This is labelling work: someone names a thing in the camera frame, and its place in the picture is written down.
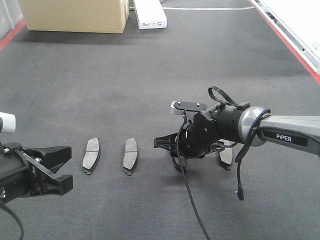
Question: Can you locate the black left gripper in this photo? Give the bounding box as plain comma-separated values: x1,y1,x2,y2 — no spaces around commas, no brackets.
0,142,73,203

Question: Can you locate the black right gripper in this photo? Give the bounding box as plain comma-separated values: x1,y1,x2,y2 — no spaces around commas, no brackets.
153,109,225,159

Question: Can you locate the dark grey brake pad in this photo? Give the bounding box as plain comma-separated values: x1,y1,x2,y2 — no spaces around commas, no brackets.
82,137,101,175

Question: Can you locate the white long carton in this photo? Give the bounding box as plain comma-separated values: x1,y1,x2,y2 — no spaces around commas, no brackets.
133,0,167,30

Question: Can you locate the cardboard box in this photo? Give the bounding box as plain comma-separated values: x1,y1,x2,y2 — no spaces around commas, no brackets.
19,0,130,34

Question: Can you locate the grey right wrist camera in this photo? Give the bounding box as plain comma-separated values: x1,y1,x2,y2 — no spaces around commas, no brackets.
170,100,208,116

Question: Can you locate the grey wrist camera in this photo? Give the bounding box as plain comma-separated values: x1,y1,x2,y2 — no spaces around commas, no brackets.
170,100,208,116
0,112,16,134

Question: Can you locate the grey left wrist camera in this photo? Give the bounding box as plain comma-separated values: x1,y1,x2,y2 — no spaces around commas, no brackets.
0,112,16,134

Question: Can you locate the white conveyor side rail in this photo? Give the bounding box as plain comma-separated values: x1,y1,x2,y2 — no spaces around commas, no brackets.
251,0,320,77

